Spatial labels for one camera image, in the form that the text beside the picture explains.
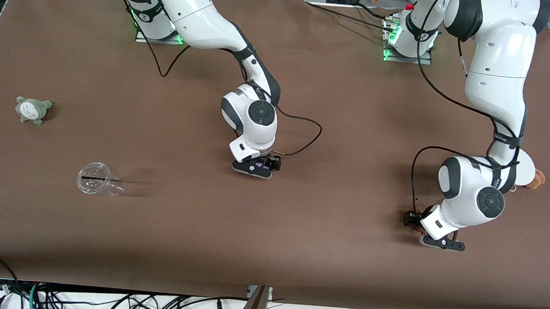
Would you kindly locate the brown lion statue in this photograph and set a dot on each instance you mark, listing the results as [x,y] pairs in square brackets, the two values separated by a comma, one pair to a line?
[420,231]

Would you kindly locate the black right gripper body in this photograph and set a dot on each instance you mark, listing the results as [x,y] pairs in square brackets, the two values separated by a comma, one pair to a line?
[271,162]

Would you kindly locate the white round desk lamp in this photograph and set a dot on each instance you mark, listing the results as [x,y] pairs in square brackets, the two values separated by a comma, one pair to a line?
[527,170]

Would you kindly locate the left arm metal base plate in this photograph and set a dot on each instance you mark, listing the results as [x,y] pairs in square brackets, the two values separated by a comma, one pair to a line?
[423,61]

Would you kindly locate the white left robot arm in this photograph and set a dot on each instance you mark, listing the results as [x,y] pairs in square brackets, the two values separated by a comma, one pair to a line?
[496,67]

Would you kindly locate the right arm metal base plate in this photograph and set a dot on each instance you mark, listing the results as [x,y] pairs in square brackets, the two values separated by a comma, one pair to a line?
[144,40]

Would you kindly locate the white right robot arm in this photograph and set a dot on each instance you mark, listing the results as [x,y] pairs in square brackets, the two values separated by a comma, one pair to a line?
[202,19]

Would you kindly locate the grey totoro plush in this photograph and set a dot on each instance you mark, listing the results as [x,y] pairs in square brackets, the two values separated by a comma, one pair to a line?
[31,110]

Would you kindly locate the thin black straw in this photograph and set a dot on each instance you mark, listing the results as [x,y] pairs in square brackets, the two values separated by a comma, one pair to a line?
[95,178]

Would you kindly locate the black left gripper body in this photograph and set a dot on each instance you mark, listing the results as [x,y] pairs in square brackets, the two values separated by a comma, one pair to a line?
[412,218]

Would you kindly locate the clear plastic cup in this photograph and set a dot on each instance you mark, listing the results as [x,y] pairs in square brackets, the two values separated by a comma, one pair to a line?
[95,185]

